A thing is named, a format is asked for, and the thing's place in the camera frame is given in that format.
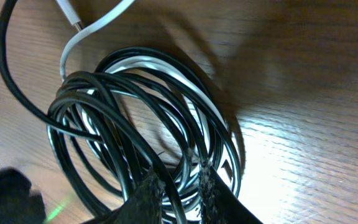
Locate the white usb cable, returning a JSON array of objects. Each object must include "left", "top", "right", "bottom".
[{"left": 54, "top": 0, "right": 229, "bottom": 175}]

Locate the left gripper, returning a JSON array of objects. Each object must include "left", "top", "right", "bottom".
[{"left": 0, "top": 167, "right": 46, "bottom": 224}]

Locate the black usb cable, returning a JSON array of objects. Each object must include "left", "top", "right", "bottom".
[{"left": 0, "top": 0, "right": 242, "bottom": 224}]

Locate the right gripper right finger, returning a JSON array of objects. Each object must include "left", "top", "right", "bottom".
[{"left": 199, "top": 162, "right": 262, "bottom": 224}]

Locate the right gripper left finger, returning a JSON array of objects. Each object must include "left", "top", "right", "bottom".
[{"left": 85, "top": 168, "right": 165, "bottom": 224}]

